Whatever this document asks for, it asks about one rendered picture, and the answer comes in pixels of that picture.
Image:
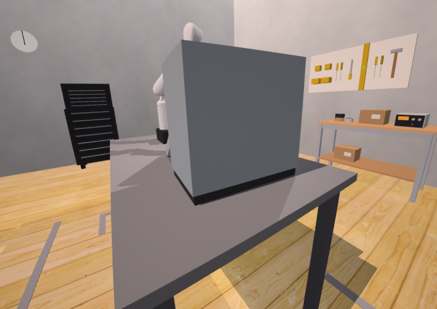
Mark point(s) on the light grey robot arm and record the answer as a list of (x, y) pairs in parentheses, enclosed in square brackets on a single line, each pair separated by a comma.
[(190, 31)]

